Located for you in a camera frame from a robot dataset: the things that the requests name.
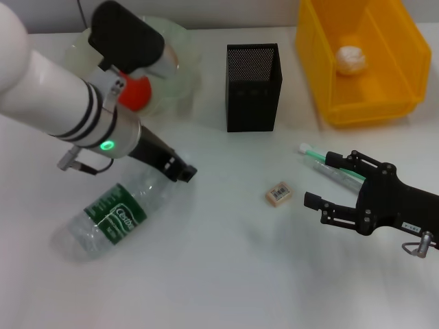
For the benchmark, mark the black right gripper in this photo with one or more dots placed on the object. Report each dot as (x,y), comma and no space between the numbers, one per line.
(398,205)

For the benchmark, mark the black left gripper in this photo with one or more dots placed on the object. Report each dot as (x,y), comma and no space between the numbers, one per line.
(152,150)

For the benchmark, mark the silver marker pen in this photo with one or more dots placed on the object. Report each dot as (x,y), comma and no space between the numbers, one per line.
(329,173)

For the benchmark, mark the green white-tipped swab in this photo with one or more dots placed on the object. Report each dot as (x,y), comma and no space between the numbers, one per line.
(313,153)

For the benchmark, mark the beige eraser with barcode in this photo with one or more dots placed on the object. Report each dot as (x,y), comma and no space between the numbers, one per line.
(279,194)

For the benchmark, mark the clear water bottle green label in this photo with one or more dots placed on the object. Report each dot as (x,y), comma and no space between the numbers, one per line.
(113,216)

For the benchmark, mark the orange knitted toy fruit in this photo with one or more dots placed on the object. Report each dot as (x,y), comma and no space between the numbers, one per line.
(135,94)

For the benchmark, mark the white paper ball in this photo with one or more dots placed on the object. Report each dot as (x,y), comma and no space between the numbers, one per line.
(350,60)

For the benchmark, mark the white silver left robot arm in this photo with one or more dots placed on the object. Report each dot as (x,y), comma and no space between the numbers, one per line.
(51,92)

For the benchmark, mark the black mesh pen holder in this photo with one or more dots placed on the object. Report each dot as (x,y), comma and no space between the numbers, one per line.
(252,103)

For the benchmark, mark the translucent green plastic fruit bowl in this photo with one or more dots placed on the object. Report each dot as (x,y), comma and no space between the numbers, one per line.
(181,68)

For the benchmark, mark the yellow plastic bin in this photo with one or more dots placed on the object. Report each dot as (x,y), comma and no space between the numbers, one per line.
(377,89)

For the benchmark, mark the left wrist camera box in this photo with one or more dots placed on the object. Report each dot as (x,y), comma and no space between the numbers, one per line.
(127,37)

